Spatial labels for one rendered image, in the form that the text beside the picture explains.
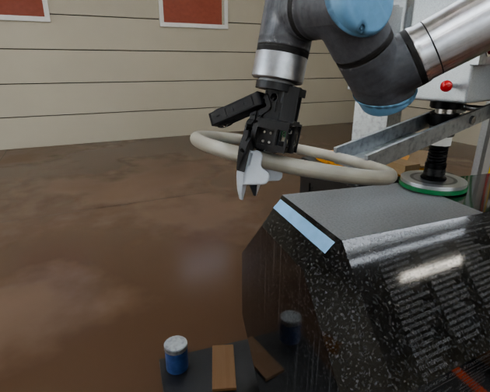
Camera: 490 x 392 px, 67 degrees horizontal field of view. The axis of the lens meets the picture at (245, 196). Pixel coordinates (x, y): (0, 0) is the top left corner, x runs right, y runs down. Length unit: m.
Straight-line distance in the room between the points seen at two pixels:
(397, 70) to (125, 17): 6.50
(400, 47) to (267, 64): 0.20
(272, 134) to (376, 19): 0.23
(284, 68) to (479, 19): 0.27
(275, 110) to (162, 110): 6.39
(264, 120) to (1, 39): 6.36
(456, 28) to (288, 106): 0.26
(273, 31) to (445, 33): 0.25
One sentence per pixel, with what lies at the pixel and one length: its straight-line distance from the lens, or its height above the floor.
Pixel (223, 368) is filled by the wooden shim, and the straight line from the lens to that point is 1.77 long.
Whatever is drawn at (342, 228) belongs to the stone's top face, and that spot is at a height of 0.87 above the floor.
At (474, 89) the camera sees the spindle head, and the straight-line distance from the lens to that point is 1.29.
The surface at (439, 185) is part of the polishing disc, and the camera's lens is 1.37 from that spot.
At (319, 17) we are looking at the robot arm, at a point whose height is 1.34.
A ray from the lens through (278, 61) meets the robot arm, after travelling 0.63.
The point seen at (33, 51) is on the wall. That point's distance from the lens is 6.82.
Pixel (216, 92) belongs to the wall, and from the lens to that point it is 7.29.
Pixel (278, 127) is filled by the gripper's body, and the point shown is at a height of 1.18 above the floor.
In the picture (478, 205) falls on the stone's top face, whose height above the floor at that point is 0.87.
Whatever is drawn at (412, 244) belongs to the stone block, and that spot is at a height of 0.84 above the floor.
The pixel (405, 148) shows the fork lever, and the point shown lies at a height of 1.05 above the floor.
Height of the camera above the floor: 1.28
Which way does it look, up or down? 20 degrees down
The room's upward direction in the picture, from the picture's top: straight up
